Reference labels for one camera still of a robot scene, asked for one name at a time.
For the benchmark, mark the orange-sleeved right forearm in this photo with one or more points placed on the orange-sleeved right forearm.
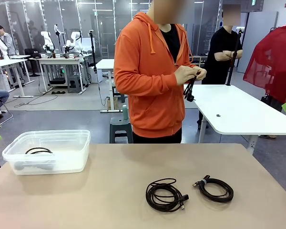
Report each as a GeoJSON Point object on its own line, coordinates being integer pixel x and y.
{"type": "Point", "coordinates": [145, 83]}

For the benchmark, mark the white floor unit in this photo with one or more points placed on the white floor unit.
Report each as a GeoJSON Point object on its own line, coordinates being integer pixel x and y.
{"type": "Point", "coordinates": [94, 76]}

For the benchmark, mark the orange-sleeved left forearm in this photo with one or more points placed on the orange-sleeved left forearm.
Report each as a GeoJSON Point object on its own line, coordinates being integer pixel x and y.
{"type": "Point", "coordinates": [193, 65]}

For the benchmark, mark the clear plastic storage container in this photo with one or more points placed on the clear plastic storage container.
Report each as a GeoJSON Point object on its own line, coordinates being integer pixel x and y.
{"type": "Point", "coordinates": [69, 157]}

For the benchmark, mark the black flat case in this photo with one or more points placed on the black flat case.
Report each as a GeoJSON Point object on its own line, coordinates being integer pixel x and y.
{"type": "Point", "coordinates": [58, 81]}

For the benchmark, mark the black bag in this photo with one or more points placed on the black bag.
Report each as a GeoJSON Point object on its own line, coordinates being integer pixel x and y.
{"type": "Point", "coordinates": [266, 100]}

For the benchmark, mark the black camera tripod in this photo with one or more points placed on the black camera tripod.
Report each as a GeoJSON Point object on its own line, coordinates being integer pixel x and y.
{"type": "Point", "coordinates": [93, 41]}

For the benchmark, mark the grey partition door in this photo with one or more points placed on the grey partition door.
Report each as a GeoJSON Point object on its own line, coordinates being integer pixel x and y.
{"type": "Point", "coordinates": [257, 35]}

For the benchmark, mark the grey-green plastic stool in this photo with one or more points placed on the grey-green plastic stool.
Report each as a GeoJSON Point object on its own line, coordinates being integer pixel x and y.
{"type": "Point", "coordinates": [120, 124]}

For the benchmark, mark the grey step stool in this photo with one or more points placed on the grey step stool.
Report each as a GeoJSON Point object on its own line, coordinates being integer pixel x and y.
{"type": "Point", "coordinates": [74, 83]}

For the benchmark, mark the person's left hand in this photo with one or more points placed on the person's left hand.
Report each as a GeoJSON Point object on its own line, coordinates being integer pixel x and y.
{"type": "Point", "coordinates": [202, 74]}

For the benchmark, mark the white rounded table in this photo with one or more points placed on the white rounded table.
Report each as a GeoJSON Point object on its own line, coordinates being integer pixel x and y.
{"type": "Point", "coordinates": [240, 107]}

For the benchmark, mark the seated person in jeans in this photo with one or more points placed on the seated person in jeans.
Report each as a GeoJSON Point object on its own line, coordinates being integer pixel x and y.
{"type": "Point", "coordinates": [0, 95]}

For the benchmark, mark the person's right hand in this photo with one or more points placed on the person's right hand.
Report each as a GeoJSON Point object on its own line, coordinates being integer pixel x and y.
{"type": "Point", "coordinates": [186, 75]}

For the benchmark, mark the wooden shoe rack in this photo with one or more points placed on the wooden shoe rack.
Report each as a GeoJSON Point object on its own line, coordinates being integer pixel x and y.
{"type": "Point", "coordinates": [199, 62]}

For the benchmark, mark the person in black t-shirt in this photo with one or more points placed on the person in black t-shirt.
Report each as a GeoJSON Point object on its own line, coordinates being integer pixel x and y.
{"type": "Point", "coordinates": [221, 43]}

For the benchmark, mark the black office chair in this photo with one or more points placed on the black office chair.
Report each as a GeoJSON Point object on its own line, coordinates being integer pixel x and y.
{"type": "Point", "coordinates": [31, 51]}

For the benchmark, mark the red hairdresser cape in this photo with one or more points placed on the red hairdresser cape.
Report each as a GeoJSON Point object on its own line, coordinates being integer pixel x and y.
{"type": "Point", "coordinates": [271, 62]}

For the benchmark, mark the grey-green bottle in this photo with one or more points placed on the grey-green bottle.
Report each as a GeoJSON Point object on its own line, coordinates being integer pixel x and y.
{"type": "Point", "coordinates": [125, 112]}

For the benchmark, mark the cardboard box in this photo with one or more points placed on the cardboard box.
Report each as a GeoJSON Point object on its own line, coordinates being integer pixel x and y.
{"type": "Point", "coordinates": [115, 103]}

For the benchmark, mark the white lab workbench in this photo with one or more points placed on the white lab workbench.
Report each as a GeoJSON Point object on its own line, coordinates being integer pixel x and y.
{"type": "Point", "coordinates": [62, 60]}

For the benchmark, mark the person in orange hoodie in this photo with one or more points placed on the person in orange hoodie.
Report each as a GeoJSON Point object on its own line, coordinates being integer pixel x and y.
{"type": "Point", "coordinates": [145, 114]}

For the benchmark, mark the seated person in grey hoodie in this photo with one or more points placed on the seated person in grey hoodie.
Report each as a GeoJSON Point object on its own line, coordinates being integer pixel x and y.
{"type": "Point", "coordinates": [8, 43]}

